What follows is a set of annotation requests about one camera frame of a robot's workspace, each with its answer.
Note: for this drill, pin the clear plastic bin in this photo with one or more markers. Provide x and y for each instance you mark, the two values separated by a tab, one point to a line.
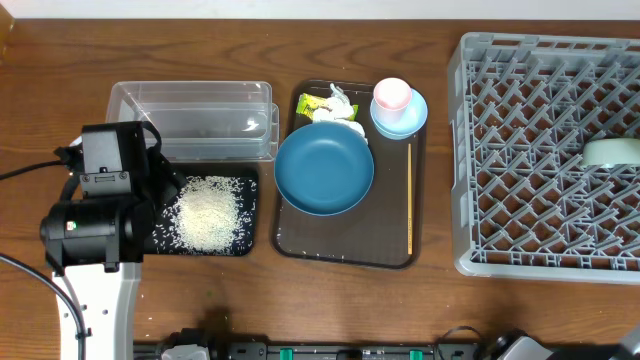
203	121

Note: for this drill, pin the pink plastic cup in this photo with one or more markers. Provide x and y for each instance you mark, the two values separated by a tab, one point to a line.
391	96

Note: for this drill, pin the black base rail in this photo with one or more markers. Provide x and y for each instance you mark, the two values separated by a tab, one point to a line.
251	347

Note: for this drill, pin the crumpled white tissue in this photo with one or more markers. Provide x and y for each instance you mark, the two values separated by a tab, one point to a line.
353	125

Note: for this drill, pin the black plastic tray bin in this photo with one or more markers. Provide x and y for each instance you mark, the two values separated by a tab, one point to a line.
245	210

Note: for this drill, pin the grey dishwasher rack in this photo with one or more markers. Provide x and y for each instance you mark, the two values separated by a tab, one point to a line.
525	202

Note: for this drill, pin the white rice pile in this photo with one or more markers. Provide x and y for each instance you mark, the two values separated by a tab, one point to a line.
207	212

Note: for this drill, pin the dark blue plate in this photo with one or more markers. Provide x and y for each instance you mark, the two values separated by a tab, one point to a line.
324	169

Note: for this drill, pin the yellow green snack wrapper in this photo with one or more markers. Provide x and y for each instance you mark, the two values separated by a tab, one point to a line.
307	106

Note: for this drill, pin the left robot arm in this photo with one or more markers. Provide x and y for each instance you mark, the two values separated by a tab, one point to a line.
94	234

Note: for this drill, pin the wooden chopstick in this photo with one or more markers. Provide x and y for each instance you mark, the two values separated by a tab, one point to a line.
409	200

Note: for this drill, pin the mint green bowl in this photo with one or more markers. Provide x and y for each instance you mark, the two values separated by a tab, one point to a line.
608	153

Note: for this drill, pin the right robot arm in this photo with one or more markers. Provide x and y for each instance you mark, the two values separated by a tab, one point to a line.
518	345

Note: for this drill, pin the dark brown serving tray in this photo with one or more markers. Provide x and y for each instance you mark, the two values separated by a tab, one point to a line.
374	232

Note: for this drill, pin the light blue bowl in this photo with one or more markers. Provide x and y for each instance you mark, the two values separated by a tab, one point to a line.
400	124

